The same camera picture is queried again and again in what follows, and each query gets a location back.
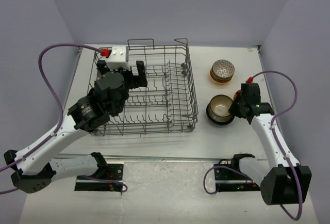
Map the orange bowl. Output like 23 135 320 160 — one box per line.
233 91 241 100

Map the glossy teal blue bowl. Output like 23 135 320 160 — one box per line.
206 104 235 126

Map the black patterned bowl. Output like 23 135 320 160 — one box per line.
209 94 233 121

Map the yellow bowl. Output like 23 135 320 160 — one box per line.
212 79 230 85

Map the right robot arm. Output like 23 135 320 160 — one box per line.
229 83 311 205

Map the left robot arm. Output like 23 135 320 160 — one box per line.
4 61 147 194

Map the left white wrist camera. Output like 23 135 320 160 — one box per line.
106 46 131 71

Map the grey wire dish rack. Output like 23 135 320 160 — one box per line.
92 38 199 136

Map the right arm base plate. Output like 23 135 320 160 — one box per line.
213 168 260 193

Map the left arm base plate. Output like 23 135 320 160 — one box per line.
74 163 124 192

